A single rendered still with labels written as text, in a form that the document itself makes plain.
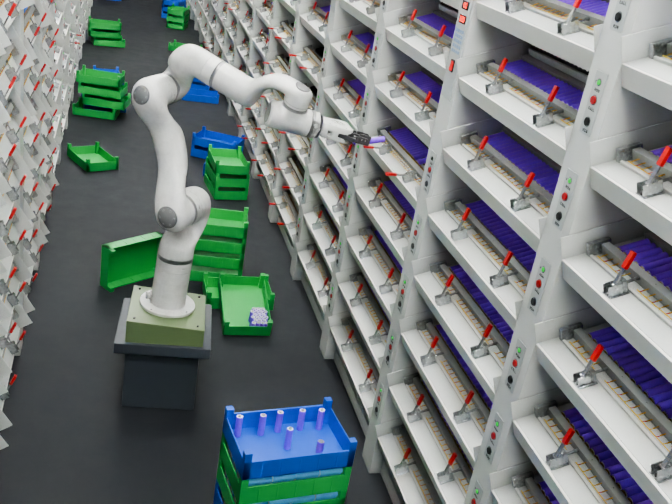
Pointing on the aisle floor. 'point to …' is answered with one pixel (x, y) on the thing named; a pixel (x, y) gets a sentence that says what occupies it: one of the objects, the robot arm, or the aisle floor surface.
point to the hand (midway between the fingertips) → (362, 138)
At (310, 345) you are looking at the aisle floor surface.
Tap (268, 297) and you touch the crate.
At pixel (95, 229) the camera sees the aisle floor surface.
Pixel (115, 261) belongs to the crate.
